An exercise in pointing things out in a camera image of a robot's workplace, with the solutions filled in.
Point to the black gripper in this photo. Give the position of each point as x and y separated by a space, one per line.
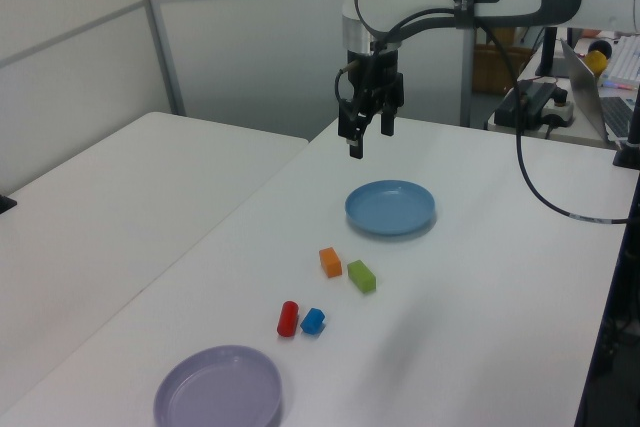
372 77

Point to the orange block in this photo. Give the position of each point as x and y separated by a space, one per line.
330 263

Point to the green block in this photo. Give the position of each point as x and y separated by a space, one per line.
361 277

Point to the blue block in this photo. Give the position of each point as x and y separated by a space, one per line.
312 321

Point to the red cylinder block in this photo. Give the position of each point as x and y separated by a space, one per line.
287 319

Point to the blue plate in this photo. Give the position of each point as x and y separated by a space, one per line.
390 209

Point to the brown cardboard box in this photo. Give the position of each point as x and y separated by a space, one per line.
492 69

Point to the black power box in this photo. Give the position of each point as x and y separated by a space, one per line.
532 97

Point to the black monitor stand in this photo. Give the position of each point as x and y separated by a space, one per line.
549 52

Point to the silver laptop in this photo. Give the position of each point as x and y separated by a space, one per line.
582 87

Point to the yellow ball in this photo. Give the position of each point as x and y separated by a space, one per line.
597 63

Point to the white keyboard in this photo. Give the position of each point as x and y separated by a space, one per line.
627 62

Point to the purple plate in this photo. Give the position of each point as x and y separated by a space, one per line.
220 392

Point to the dark frame post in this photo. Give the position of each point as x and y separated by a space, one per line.
620 322

